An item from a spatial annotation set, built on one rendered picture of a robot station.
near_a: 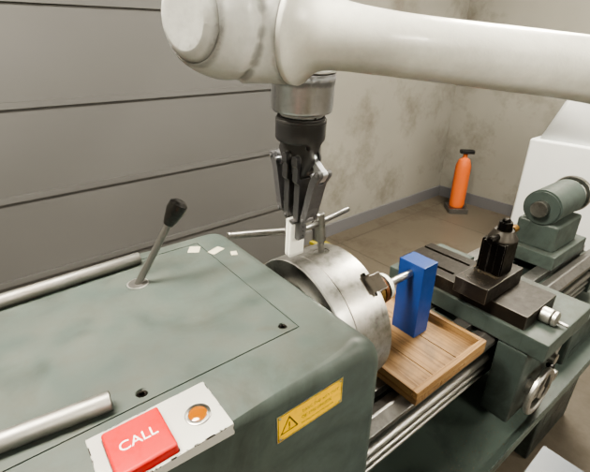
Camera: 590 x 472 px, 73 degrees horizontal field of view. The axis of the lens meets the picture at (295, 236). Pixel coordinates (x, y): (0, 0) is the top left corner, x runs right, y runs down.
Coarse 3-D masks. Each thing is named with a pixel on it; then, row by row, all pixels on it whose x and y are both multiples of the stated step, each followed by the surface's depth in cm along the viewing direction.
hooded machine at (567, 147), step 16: (560, 112) 300; (576, 112) 292; (560, 128) 303; (576, 128) 295; (544, 144) 311; (560, 144) 303; (576, 144) 297; (528, 160) 323; (544, 160) 314; (560, 160) 305; (576, 160) 297; (528, 176) 326; (544, 176) 317; (560, 176) 308; (528, 192) 329
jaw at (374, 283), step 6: (366, 276) 81; (372, 276) 83; (378, 276) 84; (366, 282) 80; (372, 282) 80; (378, 282) 83; (384, 282) 84; (366, 288) 79; (372, 288) 80; (378, 288) 82; (384, 288) 83; (372, 294) 79
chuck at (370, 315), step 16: (304, 256) 82; (320, 256) 82; (336, 256) 82; (352, 256) 83; (336, 272) 78; (352, 272) 79; (352, 288) 77; (352, 304) 75; (368, 304) 77; (384, 304) 79; (368, 320) 76; (384, 320) 78; (368, 336) 76; (384, 336) 79; (384, 352) 80
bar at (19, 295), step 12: (96, 264) 71; (108, 264) 71; (120, 264) 72; (132, 264) 74; (60, 276) 67; (72, 276) 68; (84, 276) 69; (96, 276) 71; (24, 288) 64; (36, 288) 65; (48, 288) 66; (60, 288) 67; (0, 300) 62; (12, 300) 63; (24, 300) 64
